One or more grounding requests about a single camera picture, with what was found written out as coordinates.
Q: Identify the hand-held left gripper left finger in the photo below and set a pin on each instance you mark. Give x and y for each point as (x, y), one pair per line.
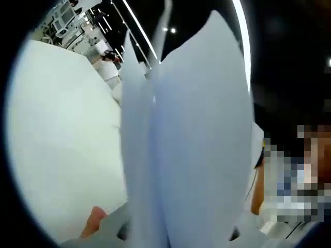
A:
(111, 227)

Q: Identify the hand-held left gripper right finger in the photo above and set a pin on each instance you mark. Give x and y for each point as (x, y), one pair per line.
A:
(248, 233)

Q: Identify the stack of white printing papers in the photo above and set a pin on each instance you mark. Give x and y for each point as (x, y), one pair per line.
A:
(194, 129)

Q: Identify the person's left hand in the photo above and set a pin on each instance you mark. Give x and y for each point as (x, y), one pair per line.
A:
(94, 222)

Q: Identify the straight ceiling light strip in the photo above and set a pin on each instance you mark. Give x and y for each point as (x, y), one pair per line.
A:
(243, 38)

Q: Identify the white printer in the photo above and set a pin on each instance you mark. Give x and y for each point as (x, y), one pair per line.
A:
(117, 94)

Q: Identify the curved ceiling light strip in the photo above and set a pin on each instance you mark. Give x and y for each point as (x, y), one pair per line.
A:
(139, 28)

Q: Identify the white office chair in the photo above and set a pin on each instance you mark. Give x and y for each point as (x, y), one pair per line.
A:
(63, 22)

